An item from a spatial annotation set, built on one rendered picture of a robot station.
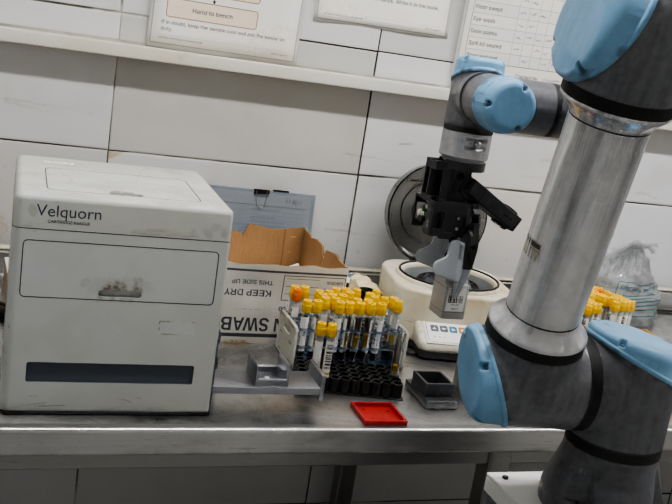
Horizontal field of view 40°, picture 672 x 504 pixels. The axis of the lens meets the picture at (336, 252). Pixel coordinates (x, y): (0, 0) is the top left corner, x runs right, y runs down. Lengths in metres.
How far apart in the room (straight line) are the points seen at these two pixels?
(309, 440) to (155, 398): 0.23
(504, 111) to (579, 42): 0.35
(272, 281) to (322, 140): 0.44
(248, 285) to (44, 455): 0.49
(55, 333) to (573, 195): 0.68
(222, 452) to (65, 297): 0.30
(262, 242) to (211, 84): 0.33
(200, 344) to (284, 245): 0.63
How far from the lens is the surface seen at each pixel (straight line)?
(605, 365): 1.12
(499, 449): 1.48
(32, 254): 1.23
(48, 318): 1.25
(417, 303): 1.71
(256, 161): 1.90
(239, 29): 1.86
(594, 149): 0.96
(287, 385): 1.36
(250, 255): 1.87
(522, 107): 1.27
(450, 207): 1.39
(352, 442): 1.37
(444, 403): 1.48
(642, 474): 1.18
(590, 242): 1.00
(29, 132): 1.84
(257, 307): 1.61
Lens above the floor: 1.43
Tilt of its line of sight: 14 degrees down
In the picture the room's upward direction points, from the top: 9 degrees clockwise
